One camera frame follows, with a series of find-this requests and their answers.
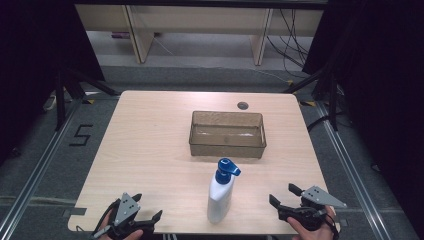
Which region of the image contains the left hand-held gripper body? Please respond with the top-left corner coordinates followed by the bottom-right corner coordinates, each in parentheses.
top-left (89, 192), bottom-right (156, 240)

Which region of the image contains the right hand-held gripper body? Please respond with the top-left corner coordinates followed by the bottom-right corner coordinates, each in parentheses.
top-left (277, 185), bottom-right (348, 232)

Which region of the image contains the white pump bottle blue cap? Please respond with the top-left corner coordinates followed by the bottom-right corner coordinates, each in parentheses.
top-left (206, 157), bottom-right (242, 225)

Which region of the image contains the brown translucent plastic bin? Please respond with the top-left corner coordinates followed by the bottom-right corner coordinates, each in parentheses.
top-left (188, 110), bottom-right (268, 159)

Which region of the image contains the person's right hand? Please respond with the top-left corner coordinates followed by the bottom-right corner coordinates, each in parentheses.
top-left (286, 205), bottom-right (338, 240)

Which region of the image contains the person's left hand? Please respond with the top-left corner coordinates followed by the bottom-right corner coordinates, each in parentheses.
top-left (99, 212), bottom-right (145, 240)

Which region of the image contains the black metal stand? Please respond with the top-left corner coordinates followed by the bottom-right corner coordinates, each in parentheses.
top-left (282, 65), bottom-right (340, 133)
top-left (54, 65), bottom-right (122, 132)

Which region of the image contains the black curtain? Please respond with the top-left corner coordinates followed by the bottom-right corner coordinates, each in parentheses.
top-left (0, 0), bottom-right (106, 166)
top-left (301, 0), bottom-right (424, 234)

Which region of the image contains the beige wooden desk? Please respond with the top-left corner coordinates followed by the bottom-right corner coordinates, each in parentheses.
top-left (74, 3), bottom-right (325, 66)

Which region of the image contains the aluminium floor rail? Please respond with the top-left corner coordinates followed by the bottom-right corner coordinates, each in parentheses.
top-left (0, 99), bottom-right (84, 240)
top-left (314, 100), bottom-right (394, 240)

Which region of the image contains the black floor cable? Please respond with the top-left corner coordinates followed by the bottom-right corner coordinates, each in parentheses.
top-left (305, 112), bottom-right (335, 133)

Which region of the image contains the black cables bundle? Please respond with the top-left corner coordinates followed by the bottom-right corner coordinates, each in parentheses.
top-left (265, 8), bottom-right (310, 80)

